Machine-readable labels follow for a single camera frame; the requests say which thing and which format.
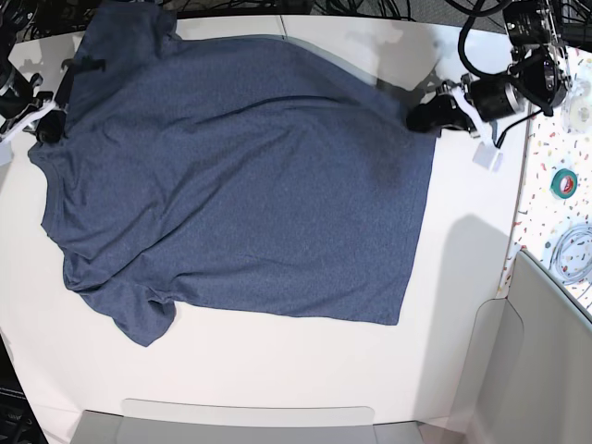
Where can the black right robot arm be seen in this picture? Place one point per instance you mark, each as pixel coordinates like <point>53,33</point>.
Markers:
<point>15,17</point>

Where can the grey bin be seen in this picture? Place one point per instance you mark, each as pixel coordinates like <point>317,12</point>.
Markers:
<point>527,373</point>
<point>166,422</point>

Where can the grey bin right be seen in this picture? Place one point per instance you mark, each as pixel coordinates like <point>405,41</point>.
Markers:
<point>527,373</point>

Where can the green tape roll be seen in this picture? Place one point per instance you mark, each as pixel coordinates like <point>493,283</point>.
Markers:
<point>564,184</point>

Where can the grey bin bottom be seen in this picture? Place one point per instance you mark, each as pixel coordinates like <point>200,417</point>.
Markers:
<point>166,422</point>

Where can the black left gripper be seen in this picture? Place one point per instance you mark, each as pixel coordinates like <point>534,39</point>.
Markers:
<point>493,99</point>

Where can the dark blue t-shirt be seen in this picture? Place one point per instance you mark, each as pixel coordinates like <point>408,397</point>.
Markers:
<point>244,174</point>

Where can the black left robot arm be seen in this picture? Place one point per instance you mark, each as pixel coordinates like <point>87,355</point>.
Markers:
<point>538,75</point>

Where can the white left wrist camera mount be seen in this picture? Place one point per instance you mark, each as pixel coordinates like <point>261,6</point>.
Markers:
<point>486,155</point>

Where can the terrazzo pattern side table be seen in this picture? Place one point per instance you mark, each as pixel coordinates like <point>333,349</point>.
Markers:
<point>556,232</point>

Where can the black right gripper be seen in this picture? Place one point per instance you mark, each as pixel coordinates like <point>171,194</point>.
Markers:
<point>50,128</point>

